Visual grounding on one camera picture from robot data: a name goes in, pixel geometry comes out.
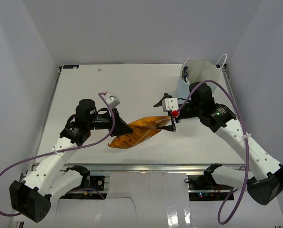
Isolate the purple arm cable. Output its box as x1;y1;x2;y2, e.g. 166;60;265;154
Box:
0;92;116;217
177;80;250;225

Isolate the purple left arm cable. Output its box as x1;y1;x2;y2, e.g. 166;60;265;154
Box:
0;92;116;217

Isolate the white front cardboard panel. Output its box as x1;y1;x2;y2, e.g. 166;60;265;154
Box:
12;171;283;228

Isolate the blue cookie bag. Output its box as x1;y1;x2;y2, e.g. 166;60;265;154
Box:
181;66;190;84

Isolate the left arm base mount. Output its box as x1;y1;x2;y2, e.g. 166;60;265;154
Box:
70;176;105;191

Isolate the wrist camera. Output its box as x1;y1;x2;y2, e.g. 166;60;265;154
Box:
104;95;121;109
162;98;179;117

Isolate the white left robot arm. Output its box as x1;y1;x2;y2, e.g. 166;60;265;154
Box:
9;93;132;223

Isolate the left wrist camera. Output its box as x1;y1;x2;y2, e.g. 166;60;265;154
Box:
104;95;121;109

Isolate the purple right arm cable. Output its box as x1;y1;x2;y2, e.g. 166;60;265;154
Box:
177;80;250;225

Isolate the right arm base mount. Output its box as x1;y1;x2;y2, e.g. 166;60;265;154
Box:
184;175;216;190

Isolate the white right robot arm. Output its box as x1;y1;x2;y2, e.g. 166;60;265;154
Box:
155;82;283;205

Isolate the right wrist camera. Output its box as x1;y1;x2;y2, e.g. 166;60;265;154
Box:
162;98;179;117

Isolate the black label sticker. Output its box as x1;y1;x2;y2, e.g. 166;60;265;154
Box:
62;65;79;69

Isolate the light blue paper bag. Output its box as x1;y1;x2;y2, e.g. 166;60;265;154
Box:
176;54;227;99

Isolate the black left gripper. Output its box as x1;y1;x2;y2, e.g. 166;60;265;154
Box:
87;107;133;137

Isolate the orange potato chips bag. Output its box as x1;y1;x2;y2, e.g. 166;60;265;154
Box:
108;116;171;149

